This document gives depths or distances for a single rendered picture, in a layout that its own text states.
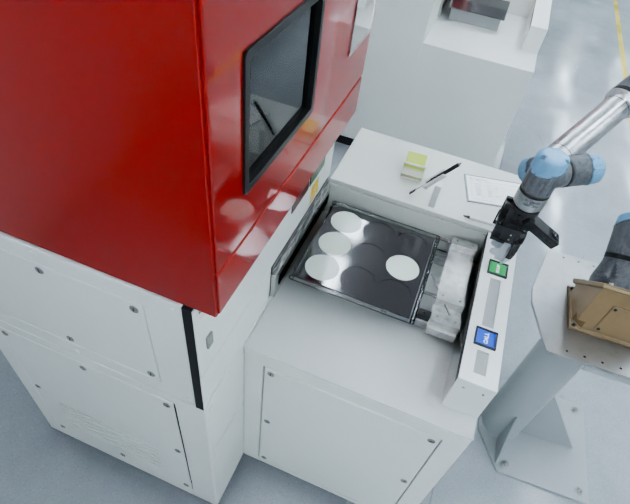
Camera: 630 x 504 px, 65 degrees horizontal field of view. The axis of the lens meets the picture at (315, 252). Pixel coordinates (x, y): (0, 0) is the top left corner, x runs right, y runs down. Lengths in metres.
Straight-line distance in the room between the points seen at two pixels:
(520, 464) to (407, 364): 1.05
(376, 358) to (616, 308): 0.69
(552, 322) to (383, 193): 0.65
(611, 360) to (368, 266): 0.74
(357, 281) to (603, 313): 0.70
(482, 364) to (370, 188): 0.67
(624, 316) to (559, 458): 0.95
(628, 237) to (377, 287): 0.73
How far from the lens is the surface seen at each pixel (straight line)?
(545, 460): 2.40
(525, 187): 1.30
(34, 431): 2.30
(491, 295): 1.44
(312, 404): 1.46
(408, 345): 1.43
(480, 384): 1.26
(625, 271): 1.66
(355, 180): 1.65
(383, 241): 1.55
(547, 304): 1.71
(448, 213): 1.62
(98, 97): 0.72
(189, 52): 0.59
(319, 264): 1.44
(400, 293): 1.43
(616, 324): 1.67
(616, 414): 2.71
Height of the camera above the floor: 1.97
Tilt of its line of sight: 46 degrees down
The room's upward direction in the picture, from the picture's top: 9 degrees clockwise
